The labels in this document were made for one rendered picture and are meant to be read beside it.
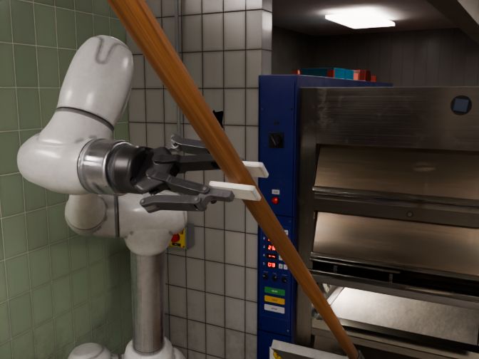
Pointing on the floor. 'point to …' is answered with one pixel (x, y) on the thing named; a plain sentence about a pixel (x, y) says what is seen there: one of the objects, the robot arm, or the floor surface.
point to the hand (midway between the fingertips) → (239, 179)
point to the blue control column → (284, 173)
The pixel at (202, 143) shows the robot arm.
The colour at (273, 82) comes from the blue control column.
